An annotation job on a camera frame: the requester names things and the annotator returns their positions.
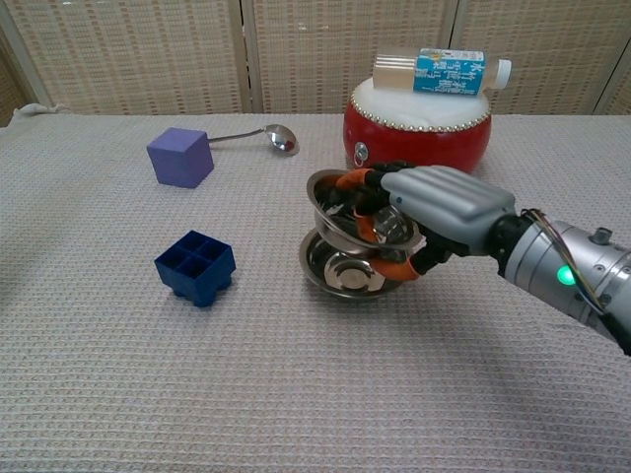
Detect blue four-cell grid box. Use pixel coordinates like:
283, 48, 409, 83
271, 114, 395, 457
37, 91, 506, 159
153, 230, 237, 309

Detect metal spoon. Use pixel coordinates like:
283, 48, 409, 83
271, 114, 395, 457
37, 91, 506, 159
206, 123, 301, 157

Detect red drum with white head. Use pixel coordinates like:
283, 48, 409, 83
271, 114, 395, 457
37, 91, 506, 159
342, 76, 494, 176

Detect purple foam cube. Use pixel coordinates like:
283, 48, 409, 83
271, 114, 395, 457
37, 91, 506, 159
146, 126, 216, 190

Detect beige waffle-weave tablecloth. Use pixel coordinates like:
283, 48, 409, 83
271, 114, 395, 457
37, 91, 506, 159
0, 102, 631, 473

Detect plastic bottle with blue label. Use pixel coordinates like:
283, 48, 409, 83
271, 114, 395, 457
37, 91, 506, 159
372, 46, 514, 96

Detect woven folding screen panel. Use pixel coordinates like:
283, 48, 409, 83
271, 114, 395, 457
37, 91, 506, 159
244, 0, 459, 115
0, 0, 251, 117
451, 0, 631, 116

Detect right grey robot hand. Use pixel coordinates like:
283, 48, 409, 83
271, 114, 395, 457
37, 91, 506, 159
333, 161, 518, 282

